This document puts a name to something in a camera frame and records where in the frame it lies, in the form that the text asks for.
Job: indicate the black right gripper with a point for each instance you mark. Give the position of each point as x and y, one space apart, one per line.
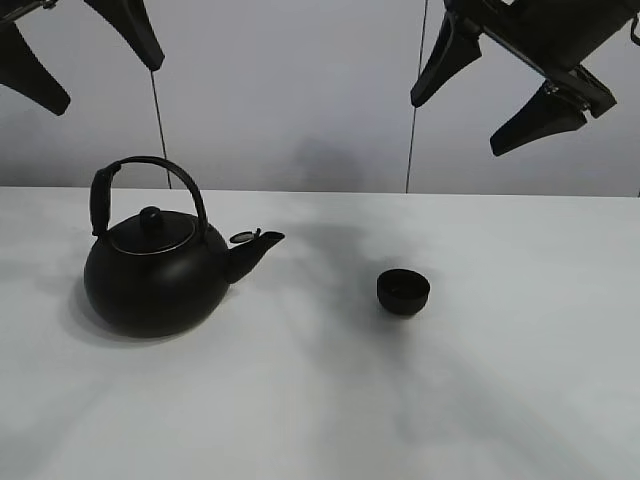
552 37

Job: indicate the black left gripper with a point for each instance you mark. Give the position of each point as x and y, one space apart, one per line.
22 71

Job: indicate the small black teacup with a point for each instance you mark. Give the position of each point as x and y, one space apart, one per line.
402 292

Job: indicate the black round teapot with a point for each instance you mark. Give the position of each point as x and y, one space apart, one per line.
161 272

